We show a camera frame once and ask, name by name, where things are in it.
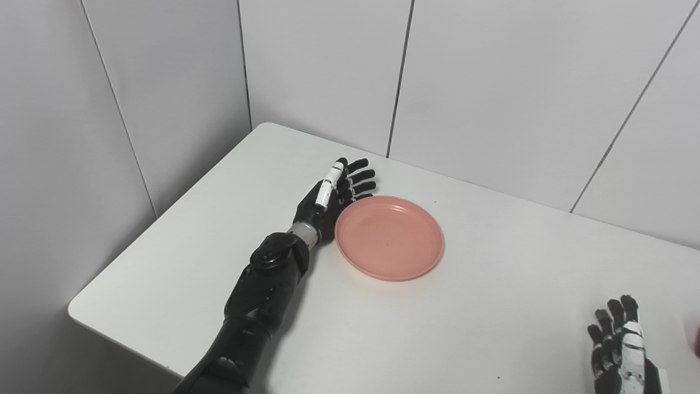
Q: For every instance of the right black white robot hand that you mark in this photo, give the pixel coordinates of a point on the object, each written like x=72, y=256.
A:
x=623, y=364

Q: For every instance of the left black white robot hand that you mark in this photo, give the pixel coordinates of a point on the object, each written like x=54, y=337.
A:
x=317, y=210

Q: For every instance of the pink round plate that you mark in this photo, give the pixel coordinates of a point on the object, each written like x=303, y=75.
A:
x=389, y=238

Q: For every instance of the red apple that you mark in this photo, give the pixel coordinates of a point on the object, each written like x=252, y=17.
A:
x=697, y=339

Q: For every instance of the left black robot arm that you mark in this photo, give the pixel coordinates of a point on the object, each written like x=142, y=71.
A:
x=262, y=295

